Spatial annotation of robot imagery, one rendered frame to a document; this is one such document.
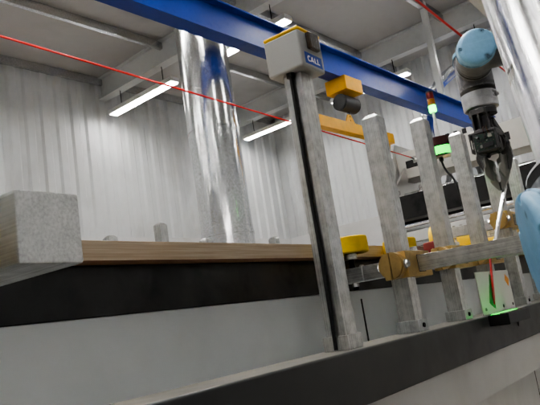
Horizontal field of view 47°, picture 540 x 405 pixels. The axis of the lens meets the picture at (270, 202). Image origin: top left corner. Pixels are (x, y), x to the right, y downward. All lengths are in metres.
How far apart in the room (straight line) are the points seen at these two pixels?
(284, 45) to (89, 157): 8.99
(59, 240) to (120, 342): 0.66
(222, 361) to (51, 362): 0.32
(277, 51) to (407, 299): 0.51
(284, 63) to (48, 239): 0.81
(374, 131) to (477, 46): 0.45
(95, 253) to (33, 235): 0.60
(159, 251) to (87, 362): 0.19
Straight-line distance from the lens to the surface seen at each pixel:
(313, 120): 1.03
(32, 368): 0.84
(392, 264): 1.18
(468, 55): 1.60
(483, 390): 1.52
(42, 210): 0.27
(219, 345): 1.06
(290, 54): 1.04
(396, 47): 10.61
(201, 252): 1.01
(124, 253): 0.90
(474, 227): 1.68
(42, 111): 9.78
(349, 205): 12.09
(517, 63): 0.86
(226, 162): 5.62
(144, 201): 10.39
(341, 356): 0.91
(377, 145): 1.24
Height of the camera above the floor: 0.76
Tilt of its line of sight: 11 degrees up
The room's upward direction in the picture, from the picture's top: 9 degrees counter-clockwise
